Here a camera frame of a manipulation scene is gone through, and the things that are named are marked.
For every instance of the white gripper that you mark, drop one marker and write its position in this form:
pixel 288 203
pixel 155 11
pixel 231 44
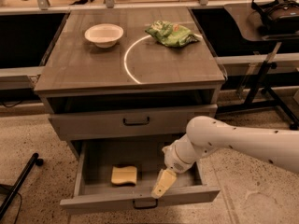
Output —
pixel 173 160

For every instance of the yellow sponge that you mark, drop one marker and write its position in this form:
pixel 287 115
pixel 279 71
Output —
pixel 124 175

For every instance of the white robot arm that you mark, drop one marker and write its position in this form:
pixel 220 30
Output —
pixel 205 135

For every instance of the closed grey upper drawer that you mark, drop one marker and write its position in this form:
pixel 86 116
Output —
pixel 124 123

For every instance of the open grey lower drawer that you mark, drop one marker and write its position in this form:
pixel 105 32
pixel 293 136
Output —
pixel 94 192

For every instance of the grey drawer cabinet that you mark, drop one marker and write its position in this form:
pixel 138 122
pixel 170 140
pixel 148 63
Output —
pixel 136 73

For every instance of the black side table stand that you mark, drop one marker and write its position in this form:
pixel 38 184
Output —
pixel 260 94

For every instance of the green chip bag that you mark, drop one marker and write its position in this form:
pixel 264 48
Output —
pixel 171 34

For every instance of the black floor stand leg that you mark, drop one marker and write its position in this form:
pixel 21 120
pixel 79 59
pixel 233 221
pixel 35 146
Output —
pixel 14 189

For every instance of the white bowl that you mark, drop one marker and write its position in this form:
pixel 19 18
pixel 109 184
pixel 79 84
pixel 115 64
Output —
pixel 104 35

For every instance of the black headset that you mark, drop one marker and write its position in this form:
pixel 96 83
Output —
pixel 279 16

